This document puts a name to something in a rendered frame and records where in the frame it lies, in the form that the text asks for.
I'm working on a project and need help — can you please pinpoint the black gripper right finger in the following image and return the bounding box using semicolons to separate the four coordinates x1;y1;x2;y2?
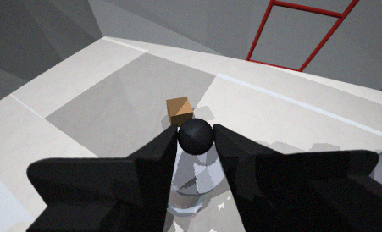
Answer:
213;124;379;232

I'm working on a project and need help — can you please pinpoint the glass french press coffee maker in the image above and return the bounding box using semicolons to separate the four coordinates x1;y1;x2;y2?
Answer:
167;119;224;217

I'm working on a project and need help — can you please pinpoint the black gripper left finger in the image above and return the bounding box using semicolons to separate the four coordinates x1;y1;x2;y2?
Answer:
26;124;178;232

